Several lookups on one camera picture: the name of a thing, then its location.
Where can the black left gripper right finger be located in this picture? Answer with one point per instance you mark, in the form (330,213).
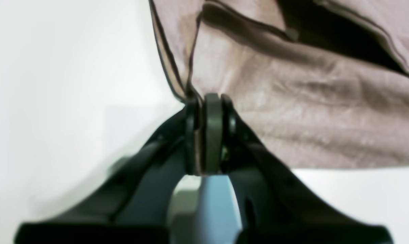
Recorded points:
(275,206)

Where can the mauve T-shirt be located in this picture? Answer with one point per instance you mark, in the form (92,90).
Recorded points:
(323,83)

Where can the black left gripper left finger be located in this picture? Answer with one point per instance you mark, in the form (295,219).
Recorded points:
(131,207)

